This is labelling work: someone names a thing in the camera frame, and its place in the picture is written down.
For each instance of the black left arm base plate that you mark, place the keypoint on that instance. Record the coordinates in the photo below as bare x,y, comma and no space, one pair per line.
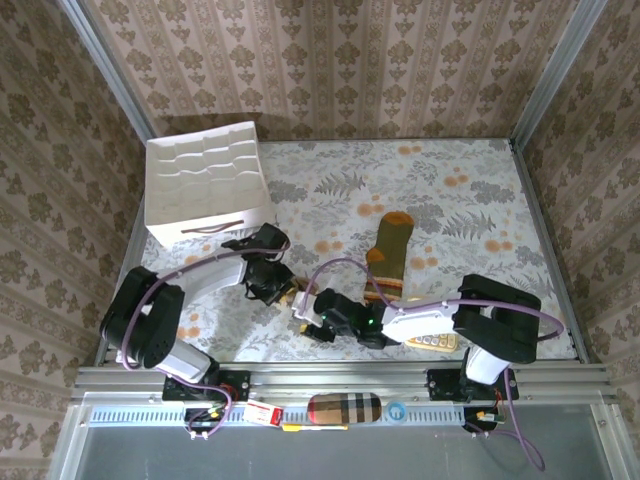
235,380

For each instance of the yellow pen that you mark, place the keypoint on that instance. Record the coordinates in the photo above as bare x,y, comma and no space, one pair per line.
315,427

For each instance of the olive green sock orange toe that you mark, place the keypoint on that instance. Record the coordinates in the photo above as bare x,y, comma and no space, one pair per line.
392,250

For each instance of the white divided organizer box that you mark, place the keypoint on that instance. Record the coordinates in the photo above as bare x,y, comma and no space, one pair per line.
205,175

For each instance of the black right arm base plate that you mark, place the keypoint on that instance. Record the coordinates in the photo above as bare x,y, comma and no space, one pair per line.
442,382

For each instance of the white fern print tablecloth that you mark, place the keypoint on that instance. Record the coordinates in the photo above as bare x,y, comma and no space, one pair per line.
350,190

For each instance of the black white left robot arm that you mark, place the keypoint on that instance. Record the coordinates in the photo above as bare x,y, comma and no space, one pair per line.
200,280

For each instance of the plaid glasses case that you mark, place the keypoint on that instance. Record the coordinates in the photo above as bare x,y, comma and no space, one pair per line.
345,407

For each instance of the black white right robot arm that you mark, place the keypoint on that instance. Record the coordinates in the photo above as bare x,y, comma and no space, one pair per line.
420,320

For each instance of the aluminium profile frame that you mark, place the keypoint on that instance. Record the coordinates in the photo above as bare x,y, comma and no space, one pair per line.
325,372

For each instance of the red white small box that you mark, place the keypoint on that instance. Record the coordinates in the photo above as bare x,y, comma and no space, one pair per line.
262,414

